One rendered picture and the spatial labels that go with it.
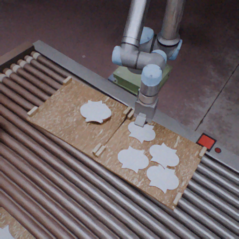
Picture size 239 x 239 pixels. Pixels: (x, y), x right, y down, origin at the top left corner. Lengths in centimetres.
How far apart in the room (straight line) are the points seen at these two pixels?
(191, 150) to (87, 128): 51
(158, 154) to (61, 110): 54
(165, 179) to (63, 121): 57
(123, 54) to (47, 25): 263
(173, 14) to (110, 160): 72
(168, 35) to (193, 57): 192
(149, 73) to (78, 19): 280
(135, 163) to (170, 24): 67
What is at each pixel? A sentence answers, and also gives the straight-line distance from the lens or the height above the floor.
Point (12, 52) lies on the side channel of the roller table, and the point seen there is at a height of 95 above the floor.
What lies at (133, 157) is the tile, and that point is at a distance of 124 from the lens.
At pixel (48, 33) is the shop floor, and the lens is 356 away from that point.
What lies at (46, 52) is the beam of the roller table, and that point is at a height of 91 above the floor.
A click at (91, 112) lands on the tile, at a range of 136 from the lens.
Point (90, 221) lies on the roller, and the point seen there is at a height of 92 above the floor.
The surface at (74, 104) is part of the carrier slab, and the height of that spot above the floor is 94.
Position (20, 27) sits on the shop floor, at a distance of 371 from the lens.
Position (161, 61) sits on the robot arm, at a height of 132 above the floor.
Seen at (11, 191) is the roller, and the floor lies 92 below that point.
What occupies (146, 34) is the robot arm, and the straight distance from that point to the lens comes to 149.
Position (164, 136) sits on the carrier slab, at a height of 94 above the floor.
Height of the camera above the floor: 203
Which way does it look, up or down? 53 degrees down
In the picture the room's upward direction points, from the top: 4 degrees clockwise
